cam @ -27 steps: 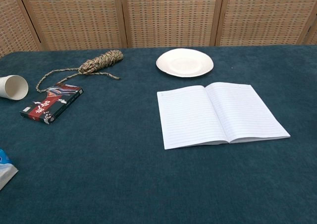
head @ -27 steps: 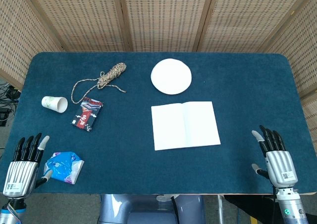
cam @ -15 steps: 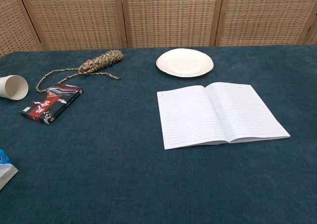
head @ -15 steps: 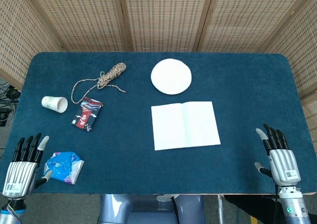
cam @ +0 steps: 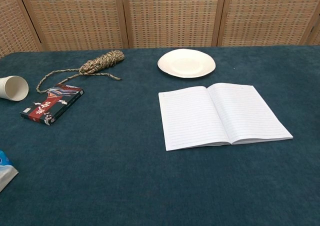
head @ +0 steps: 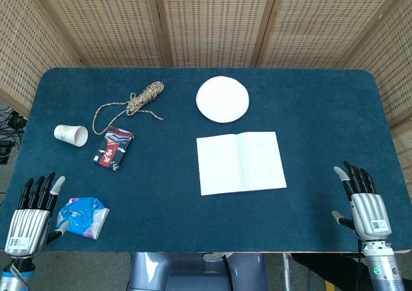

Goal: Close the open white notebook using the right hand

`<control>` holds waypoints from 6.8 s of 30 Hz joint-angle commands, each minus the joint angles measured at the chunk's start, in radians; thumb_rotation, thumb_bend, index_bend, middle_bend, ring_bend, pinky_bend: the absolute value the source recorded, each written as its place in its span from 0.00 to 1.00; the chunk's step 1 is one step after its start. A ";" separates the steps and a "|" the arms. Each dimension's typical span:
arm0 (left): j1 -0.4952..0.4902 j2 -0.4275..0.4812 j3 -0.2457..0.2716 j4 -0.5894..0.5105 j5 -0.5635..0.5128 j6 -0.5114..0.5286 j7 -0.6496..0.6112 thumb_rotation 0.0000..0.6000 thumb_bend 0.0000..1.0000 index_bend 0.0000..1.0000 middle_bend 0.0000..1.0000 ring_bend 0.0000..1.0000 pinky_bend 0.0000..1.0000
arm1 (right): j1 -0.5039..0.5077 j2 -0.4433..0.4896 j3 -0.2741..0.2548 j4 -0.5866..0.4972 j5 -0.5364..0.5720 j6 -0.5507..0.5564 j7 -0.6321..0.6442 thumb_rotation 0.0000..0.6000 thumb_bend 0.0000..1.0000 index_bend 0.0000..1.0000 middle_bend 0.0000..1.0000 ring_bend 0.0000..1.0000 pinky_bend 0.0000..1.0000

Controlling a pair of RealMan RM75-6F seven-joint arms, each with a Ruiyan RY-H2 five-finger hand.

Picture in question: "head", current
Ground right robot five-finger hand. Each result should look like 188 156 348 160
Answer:
332 160 393 242

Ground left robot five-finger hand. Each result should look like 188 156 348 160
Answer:
5 172 70 257

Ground white notebook with orange cover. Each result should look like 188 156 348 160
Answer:
196 131 288 196

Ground blue plastic snack packet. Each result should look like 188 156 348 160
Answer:
56 196 110 240

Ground black power adapter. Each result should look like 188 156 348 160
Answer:
0 141 16 165

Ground white paper cup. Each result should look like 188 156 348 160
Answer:
53 124 89 148

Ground grey metal table leg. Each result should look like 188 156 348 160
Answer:
282 252 290 291

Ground black and red card box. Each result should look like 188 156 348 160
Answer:
93 126 135 172

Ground blue felt table cover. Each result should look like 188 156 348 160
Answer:
0 67 412 254

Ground blue-grey robot torso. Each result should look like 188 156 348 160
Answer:
127 251 268 291

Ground white paper plate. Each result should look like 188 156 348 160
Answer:
195 75 250 124

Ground woven bamboo folding screen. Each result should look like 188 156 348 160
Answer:
0 0 412 169

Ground black floor cables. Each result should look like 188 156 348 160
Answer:
0 106 28 144

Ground black cable on torso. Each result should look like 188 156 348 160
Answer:
221 254 234 291

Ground braided camouflage rope bundle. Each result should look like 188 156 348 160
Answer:
92 80 165 136

